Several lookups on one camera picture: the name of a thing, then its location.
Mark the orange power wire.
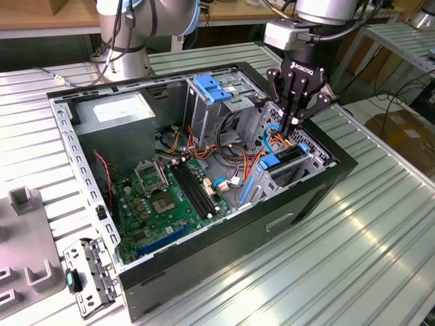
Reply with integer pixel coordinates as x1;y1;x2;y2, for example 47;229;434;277
270;130;294;149

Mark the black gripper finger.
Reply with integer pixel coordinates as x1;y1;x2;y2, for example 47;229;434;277
288;91;337;135
266;69;293;135

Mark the black RAM slot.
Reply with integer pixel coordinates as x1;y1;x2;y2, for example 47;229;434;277
179;160;215;216
171;162;209;221
175;161;212;219
182;159;219;214

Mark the blue expansion slot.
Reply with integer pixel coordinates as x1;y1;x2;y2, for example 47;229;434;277
137;223;192;258

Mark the multicoloured wire bundle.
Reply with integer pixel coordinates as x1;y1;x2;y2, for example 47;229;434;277
154;111;266;191

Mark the hard disk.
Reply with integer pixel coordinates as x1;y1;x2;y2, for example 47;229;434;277
239;143;311;206

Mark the metal card retention bracket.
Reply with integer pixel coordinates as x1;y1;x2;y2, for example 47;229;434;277
63;237;122;321

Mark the blue plastic cage latch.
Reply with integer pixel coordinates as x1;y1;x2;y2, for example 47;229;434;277
192;75;236;105

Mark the metal optical drive cage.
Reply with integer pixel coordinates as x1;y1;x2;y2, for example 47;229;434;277
185;71;266;152

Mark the blue data wire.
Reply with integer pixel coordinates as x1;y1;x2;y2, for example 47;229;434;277
264;124;283;154

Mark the wooden desk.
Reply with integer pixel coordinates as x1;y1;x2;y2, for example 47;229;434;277
0;0;406;40

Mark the grey power supply unit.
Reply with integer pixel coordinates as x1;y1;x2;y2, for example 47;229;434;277
70;90;158;177

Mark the metal socket cover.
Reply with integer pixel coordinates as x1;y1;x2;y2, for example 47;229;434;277
134;161;170;197

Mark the green motherboard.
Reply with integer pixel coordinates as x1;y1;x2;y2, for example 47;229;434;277
111;156;236;266

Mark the grey parts rack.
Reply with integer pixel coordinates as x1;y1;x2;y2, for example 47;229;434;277
0;187;68;319

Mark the CPU socket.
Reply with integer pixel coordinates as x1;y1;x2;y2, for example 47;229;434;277
150;192;178;215

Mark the grey cable with connector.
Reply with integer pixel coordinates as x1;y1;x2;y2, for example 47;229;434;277
33;0;135;85

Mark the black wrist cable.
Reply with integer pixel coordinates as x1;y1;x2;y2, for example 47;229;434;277
307;0;387;43

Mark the large cardboard box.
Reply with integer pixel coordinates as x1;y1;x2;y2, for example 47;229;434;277
365;109;435;170

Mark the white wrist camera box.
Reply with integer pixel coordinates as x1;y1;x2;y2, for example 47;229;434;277
264;19;311;51

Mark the metal slat side table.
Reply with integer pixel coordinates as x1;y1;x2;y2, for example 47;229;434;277
328;22;435;98

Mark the black open PC case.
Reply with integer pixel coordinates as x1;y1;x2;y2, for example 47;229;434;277
46;60;360;323

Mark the metal disk bay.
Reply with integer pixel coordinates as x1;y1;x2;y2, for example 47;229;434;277
237;101;333;209

